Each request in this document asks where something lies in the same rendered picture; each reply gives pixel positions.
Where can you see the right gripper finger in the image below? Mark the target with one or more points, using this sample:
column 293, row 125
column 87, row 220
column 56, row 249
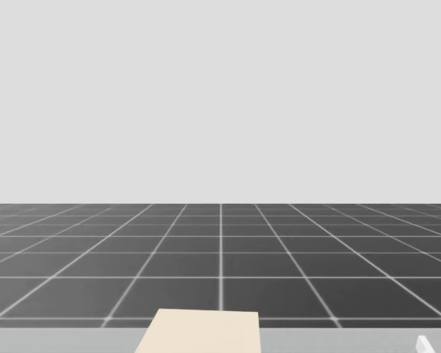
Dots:
column 423, row 345

